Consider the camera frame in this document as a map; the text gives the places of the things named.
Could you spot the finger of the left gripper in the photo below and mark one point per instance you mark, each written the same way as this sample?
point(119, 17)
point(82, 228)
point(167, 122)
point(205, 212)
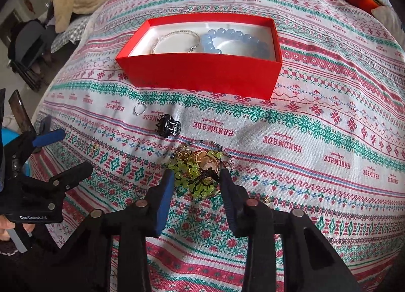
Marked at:
point(49, 138)
point(72, 177)

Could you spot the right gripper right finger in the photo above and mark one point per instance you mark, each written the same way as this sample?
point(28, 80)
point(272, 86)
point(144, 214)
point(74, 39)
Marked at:
point(251, 218)

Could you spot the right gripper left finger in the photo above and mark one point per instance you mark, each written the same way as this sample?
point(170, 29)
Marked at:
point(147, 217)

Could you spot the gold hoop earrings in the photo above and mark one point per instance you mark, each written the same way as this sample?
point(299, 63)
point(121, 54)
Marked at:
point(199, 161)

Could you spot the black hair claw clip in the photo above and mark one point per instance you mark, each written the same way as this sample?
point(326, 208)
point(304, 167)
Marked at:
point(168, 126)

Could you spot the red jewelry box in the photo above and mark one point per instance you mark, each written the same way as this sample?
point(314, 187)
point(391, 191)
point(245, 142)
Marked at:
point(227, 53)

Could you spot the left hand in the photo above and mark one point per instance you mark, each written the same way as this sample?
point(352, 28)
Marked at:
point(6, 225)

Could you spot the small gold stud earring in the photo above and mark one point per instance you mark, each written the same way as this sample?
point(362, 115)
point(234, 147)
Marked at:
point(267, 201)

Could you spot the black chair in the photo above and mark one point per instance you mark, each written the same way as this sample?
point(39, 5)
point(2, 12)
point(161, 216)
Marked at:
point(30, 41)

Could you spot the patterned handmade bedspread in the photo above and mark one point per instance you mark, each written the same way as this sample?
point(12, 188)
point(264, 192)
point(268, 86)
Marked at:
point(329, 141)

